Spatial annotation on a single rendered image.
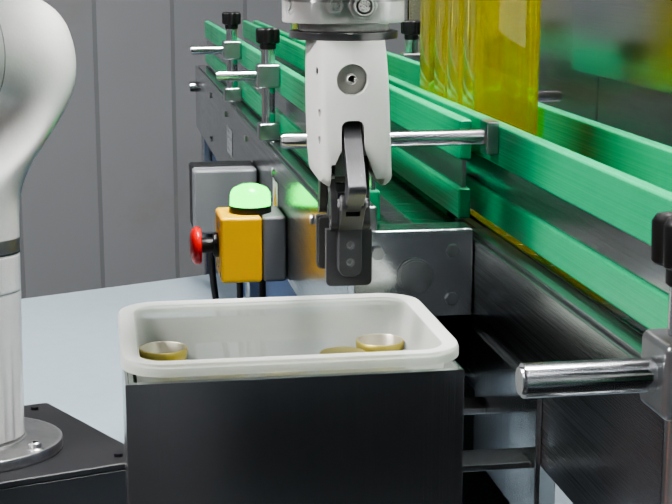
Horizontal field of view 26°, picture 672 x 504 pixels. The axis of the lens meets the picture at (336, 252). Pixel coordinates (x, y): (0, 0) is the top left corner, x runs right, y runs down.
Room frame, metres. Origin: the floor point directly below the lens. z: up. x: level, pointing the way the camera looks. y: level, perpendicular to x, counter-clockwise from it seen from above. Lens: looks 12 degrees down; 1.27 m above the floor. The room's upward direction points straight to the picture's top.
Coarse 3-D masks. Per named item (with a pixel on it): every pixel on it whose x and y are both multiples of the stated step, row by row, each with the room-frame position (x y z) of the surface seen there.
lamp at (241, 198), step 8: (240, 184) 1.53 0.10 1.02; (248, 184) 1.52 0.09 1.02; (256, 184) 1.53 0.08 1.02; (232, 192) 1.52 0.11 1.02; (240, 192) 1.51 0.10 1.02; (248, 192) 1.51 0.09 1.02; (256, 192) 1.51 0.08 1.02; (264, 192) 1.52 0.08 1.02; (232, 200) 1.52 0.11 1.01; (240, 200) 1.51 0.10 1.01; (248, 200) 1.51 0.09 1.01; (256, 200) 1.51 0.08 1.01; (264, 200) 1.51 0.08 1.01; (232, 208) 1.51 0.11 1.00; (240, 208) 1.51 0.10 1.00; (248, 208) 1.50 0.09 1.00; (256, 208) 1.51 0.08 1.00; (264, 208) 1.51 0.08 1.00
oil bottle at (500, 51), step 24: (480, 0) 1.24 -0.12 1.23; (504, 0) 1.24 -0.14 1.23; (528, 0) 1.24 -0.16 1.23; (480, 24) 1.24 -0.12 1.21; (504, 24) 1.24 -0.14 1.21; (528, 24) 1.24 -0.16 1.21; (480, 48) 1.24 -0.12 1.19; (504, 48) 1.24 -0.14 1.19; (528, 48) 1.24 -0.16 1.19; (480, 72) 1.24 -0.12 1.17; (504, 72) 1.24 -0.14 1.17; (528, 72) 1.24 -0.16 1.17; (480, 96) 1.24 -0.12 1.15; (504, 96) 1.24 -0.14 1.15; (528, 96) 1.24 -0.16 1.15; (504, 120) 1.24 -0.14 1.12; (528, 120) 1.24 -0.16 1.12
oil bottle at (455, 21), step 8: (448, 0) 1.34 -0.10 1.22; (456, 0) 1.31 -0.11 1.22; (448, 8) 1.34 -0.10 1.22; (456, 8) 1.31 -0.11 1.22; (448, 16) 1.34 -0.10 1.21; (456, 16) 1.31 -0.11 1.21; (448, 24) 1.34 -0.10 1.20; (456, 24) 1.31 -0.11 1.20; (448, 32) 1.34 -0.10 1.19; (456, 32) 1.31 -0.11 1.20; (448, 40) 1.34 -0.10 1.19; (456, 40) 1.31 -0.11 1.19; (448, 48) 1.34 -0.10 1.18; (456, 48) 1.31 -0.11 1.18; (448, 56) 1.34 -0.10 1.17; (456, 56) 1.31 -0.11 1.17; (448, 64) 1.34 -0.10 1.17; (456, 64) 1.31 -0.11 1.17; (448, 72) 1.34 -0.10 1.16; (456, 72) 1.30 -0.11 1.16; (448, 80) 1.34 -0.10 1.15; (456, 80) 1.30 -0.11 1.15; (448, 88) 1.34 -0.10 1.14; (456, 88) 1.30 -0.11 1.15; (448, 96) 1.33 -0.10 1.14; (456, 96) 1.30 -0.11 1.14
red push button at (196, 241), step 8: (192, 232) 1.51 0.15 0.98; (200, 232) 1.51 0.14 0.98; (192, 240) 1.50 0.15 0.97; (200, 240) 1.50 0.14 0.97; (208, 240) 1.51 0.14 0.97; (192, 248) 1.50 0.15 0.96; (200, 248) 1.50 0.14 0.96; (208, 248) 1.51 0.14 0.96; (192, 256) 1.50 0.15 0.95; (200, 256) 1.50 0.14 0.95
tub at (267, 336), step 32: (128, 320) 0.99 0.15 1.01; (160, 320) 1.04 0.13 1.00; (192, 320) 1.05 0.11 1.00; (224, 320) 1.05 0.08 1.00; (256, 320) 1.06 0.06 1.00; (288, 320) 1.06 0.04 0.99; (320, 320) 1.06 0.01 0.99; (352, 320) 1.07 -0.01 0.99; (384, 320) 1.07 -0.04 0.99; (416, 320) 1.02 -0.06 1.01; (128, 352) 0.91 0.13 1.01; (192, 352) 1.05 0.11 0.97; (224, 352) 1.05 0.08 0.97; (256, 352) 1.05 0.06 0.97; (288, 352) 1.06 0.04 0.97; (384, 352) 0.91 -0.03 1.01; (416, 352) 0.91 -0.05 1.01; (448, 352) 0.92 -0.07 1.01
